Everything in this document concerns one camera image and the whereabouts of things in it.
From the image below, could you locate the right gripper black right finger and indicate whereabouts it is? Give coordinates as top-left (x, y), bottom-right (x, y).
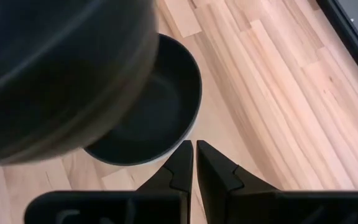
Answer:
top-left (196, 139), bottom-right (358, 224)

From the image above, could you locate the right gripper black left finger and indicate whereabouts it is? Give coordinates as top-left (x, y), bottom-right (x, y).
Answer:
top-left (25, 139), bottom-right (194, 224)

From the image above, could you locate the dark grey bowl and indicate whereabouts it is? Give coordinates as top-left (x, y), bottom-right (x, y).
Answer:
top-left (0, 0), bottom-right (160, 166)
top-left (84, 33), bottom-right (203, 166)

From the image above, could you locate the black aluminium table frame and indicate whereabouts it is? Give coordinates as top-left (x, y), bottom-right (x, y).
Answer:
top-left (315, 0), bottom-right (358, 95)

